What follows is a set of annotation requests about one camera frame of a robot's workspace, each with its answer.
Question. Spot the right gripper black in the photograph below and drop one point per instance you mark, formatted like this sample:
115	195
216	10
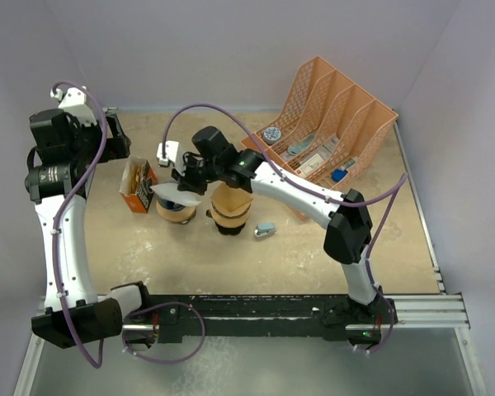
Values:
185	179

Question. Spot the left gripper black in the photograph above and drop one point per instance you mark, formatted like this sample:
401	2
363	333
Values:
117	145

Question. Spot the white paper coffee filter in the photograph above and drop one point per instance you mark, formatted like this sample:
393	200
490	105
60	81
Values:
169	191

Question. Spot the blue ribbed dripper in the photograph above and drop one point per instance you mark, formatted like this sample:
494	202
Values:
170	205

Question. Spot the orange coffee filter bag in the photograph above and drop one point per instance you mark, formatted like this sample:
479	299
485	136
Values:
136	184

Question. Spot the brown paper coffee filter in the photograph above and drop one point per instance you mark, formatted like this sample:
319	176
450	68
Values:
228	202

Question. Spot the wooden ring dripper stand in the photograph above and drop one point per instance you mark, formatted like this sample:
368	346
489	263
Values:
230	220

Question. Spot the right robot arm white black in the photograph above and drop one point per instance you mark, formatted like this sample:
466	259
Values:
346	221

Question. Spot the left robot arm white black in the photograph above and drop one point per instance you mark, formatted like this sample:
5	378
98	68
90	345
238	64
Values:
60	171

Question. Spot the small blue stapler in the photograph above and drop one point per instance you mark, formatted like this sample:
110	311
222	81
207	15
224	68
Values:
264	229

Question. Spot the light blue scissors pack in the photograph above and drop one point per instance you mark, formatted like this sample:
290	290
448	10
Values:
300	145

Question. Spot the white stapler box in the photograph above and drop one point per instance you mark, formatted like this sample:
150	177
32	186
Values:
310	165

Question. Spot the peach plastic desk organizer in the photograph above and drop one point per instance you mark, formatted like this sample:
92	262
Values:
346	119

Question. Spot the blue stamp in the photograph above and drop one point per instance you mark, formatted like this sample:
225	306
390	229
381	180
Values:
338	175

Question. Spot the glue stick green label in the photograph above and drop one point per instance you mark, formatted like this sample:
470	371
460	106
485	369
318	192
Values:
349	163

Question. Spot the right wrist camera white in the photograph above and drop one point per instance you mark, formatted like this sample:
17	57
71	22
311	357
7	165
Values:
170	155

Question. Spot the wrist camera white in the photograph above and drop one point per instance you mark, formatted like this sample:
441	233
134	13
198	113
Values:
76	103
170	155

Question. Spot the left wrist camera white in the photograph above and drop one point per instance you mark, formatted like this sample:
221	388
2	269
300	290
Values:
76	103

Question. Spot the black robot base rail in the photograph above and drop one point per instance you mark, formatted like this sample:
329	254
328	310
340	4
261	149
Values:
334	318

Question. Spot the aluminium frame rail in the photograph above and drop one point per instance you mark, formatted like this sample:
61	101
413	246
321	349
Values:
414	311

